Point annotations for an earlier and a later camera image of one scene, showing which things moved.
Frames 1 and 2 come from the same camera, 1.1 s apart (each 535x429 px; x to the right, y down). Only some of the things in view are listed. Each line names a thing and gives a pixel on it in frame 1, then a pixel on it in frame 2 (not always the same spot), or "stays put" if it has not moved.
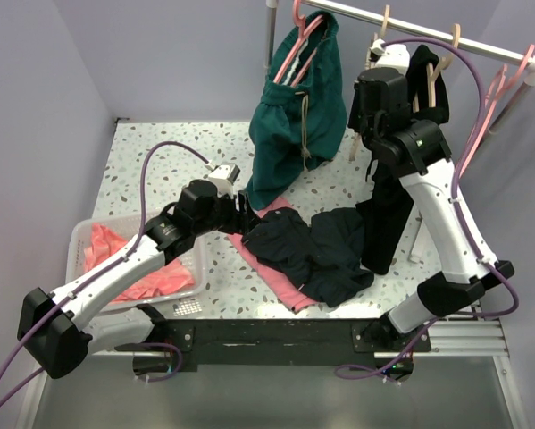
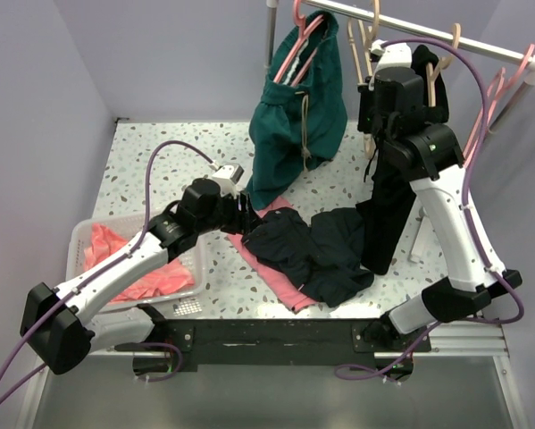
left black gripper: (241, 221) stays put
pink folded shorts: (289, 294) stays put
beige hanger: (369, 65) -> (360, 34)
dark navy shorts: (325, 256) stays put
